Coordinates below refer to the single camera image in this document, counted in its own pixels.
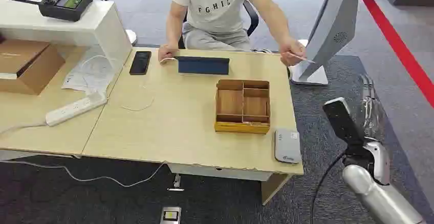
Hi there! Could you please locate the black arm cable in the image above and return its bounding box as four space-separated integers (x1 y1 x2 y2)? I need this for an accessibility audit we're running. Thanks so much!
310 150 347 224

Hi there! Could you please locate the white desk foot bracket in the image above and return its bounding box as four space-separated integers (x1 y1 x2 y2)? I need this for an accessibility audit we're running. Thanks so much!
166 173 186 193

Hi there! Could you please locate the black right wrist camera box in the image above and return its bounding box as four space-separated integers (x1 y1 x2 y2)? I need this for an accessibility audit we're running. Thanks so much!
322 97 367 150

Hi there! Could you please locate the black smartphone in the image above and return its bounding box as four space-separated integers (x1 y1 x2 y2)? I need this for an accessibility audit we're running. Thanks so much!
128 50 153 76

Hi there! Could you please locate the white power strip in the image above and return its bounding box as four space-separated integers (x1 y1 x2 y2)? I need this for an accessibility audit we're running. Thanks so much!
45 92 109 127

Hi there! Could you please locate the small grey floor device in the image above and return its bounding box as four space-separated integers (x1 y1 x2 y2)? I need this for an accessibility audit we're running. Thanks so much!
159 206 182 224

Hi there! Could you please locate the wooden compartment box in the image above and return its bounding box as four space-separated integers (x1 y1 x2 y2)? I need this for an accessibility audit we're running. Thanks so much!
213 79 272 136

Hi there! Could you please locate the white floor cable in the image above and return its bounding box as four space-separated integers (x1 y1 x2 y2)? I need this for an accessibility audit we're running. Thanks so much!
0 160 167 188

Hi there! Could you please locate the person's right hand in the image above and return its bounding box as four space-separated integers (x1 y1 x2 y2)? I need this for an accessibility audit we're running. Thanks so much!
158 43 179 62

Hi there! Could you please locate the thin white cable loop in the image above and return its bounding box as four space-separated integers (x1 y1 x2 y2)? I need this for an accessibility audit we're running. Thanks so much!
120 86 156 113

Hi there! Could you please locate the white power strip cable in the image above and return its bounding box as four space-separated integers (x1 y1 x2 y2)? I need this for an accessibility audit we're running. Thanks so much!
0 122 48 136

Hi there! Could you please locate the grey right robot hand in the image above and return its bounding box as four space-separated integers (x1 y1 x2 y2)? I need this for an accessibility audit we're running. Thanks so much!
358 74 388 143

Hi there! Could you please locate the wooden desk leg panel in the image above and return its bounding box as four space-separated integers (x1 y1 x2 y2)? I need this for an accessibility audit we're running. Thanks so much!
261 173 293 206

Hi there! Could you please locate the person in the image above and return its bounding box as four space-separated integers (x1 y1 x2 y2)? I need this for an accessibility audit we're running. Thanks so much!
158 0 307 68

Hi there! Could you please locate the brown cardboard box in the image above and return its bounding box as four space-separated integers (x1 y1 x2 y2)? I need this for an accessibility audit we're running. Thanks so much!
0 39 66 96

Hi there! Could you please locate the black remote controller with antennas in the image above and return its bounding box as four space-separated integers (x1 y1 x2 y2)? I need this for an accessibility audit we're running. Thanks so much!
0 0 94 23

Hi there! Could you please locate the black office chair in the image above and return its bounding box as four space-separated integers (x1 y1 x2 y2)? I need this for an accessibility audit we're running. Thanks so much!
178 0 260 50

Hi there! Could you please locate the white kiosk screen stand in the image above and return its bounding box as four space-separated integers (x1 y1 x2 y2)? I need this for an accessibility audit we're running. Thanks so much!
290 0 405 86

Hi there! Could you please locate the white round stand base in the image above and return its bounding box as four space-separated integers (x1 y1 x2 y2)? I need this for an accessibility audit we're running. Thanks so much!
124 29 138 46

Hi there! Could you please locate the person's left hand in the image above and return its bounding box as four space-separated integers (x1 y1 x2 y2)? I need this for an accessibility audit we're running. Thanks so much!
279 36 307 68

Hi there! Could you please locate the grey card reader device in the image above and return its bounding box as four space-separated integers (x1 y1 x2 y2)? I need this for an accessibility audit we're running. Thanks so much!
274 129 302 165

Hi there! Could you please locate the thin white card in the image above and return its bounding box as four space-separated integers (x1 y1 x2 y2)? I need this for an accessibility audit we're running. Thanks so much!
288 52 316 64

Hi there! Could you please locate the white desk shelf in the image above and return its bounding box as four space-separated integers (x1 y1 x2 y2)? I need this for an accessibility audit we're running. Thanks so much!
0 0 133 78

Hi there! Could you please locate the white printed paper sheet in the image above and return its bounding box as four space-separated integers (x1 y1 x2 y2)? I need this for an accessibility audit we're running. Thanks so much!
61 46 117 95

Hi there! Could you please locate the dark blue tablet case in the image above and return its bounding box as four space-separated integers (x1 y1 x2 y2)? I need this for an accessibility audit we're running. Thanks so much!
174 56 231 77

